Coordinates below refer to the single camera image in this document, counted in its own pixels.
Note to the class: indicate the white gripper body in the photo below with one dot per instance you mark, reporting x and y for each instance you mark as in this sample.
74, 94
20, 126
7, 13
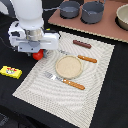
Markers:
32, 41

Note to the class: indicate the yellow butter box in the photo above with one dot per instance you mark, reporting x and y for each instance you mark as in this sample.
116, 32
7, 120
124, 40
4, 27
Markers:
11, 72

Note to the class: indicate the brown toy sausage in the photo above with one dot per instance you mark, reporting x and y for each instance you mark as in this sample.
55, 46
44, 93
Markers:
82, 44

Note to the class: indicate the red toy tomato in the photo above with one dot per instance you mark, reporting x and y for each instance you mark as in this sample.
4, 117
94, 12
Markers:
39, 55

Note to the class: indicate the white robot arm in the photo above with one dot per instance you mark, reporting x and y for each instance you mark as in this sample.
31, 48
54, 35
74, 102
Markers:
29, 13

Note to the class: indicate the round tan wooden plate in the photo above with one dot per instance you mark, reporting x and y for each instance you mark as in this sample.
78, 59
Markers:
69, 67

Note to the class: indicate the white woven placemat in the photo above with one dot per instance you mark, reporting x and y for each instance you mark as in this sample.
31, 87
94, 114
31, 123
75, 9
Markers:
68, 103

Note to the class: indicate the grey pot centre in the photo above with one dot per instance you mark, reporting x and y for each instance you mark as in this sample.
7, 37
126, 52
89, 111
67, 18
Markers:
92, 11

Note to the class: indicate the brown wooden board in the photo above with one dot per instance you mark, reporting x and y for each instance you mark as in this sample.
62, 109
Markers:
107, 27

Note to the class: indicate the beige bowl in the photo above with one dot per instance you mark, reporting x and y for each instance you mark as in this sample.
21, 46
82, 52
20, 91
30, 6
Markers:
122, 15

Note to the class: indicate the knife with wooden handle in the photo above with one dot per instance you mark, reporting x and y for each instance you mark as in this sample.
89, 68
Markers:
79, 56

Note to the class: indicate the fork with wooden handle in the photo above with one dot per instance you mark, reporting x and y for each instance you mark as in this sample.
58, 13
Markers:
73, 84

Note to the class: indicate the grey pot with long handle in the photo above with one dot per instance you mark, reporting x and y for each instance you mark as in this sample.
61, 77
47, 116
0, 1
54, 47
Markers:
69, 9

